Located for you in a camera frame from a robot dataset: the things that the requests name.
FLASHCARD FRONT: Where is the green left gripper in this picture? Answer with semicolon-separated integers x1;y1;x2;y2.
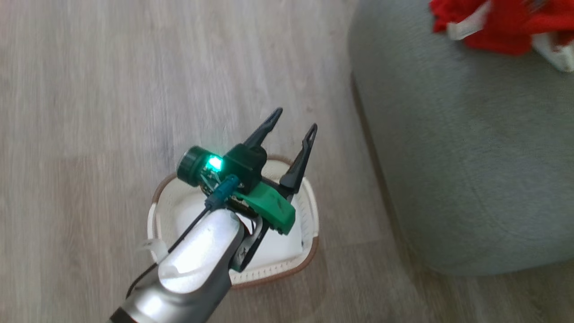
176;107;318;236

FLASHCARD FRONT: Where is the white cloth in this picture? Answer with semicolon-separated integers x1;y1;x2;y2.
532;32;574;73

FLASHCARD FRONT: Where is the red jersey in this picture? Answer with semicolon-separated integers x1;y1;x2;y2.
429;0;574;57

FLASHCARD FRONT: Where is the black looped cable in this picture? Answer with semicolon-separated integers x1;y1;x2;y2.
230;214;270;273

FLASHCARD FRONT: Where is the black cable with blue plug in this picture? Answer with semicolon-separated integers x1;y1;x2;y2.
126;175;240;298

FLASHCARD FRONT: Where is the grey fabric sofa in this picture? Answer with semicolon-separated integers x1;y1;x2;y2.
348;0;574;277

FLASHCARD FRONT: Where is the white laundry basket brown rim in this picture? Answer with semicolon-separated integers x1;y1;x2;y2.
148;155;320;289

